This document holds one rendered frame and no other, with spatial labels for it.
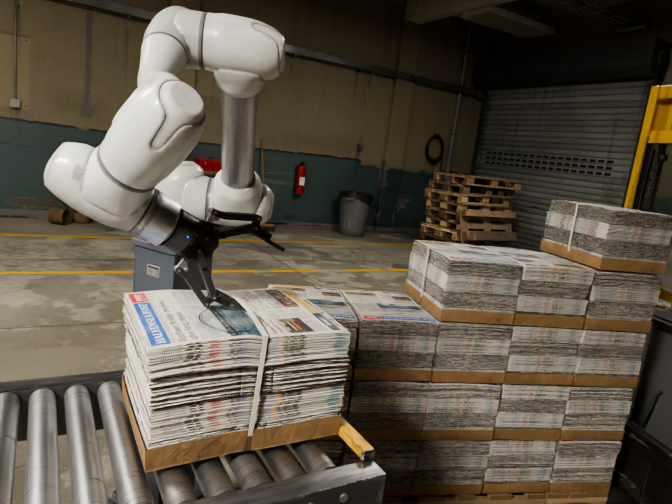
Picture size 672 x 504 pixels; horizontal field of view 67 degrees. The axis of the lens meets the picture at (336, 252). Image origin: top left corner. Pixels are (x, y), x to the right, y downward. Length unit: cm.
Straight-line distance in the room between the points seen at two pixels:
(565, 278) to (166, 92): 159
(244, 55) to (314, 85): 771
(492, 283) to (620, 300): 53
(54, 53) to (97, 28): 65
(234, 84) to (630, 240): 152
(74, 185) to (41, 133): 712
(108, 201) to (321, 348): 45
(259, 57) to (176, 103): 56
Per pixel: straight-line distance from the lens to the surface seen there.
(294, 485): 95
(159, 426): 93
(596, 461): 246
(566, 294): 204
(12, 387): 129
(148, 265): 181
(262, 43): 130
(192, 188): 173
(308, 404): 102
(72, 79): 802
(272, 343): 92
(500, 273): 188
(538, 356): 207
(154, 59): 121
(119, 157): 81
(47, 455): 105
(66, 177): 88
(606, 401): 232
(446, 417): 200
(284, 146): 873
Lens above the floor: 136
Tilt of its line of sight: 11 degrees down
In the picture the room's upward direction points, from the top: 7 degrees clockwise
